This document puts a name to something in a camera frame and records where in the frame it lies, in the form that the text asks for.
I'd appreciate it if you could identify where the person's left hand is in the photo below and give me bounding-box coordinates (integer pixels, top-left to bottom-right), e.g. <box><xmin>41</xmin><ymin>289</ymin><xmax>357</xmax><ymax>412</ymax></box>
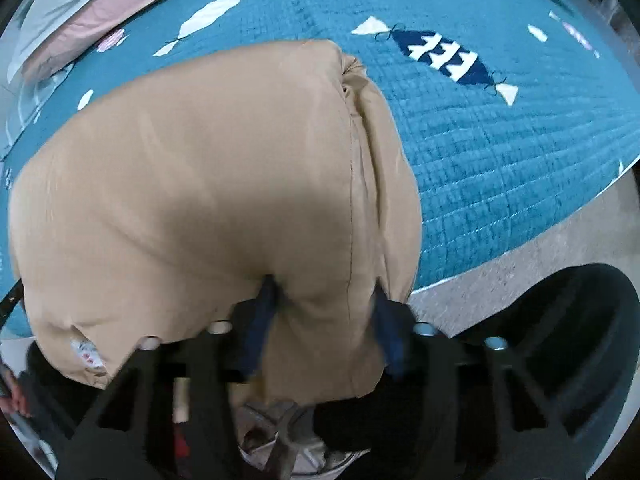
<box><xmin>1</xmin><ymin>365</ymin><xmax>30</xmax><ymax>417</ymax></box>

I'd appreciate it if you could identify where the pink folded duvet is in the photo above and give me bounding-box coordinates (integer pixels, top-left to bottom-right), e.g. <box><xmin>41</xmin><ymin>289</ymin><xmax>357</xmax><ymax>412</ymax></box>
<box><xmin>18</xmin><ymin>0</ymin><xmax>157</xmax><ymax>82</ymax></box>

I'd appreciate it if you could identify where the teal quilted bedspread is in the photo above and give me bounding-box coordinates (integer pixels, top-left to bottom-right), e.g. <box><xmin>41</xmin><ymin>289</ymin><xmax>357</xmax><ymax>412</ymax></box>
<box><xmin>0</xmin><ymin>0</ymin><xmax>640</xmax><ymax>338</ymax></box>

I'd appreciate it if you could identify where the white pillow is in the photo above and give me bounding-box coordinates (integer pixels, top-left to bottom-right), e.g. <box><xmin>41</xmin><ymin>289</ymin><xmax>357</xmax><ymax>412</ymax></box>
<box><xmin>6</xmin><ymin>0</ymin><xmax>147</xmax><ymax>82</ymax></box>

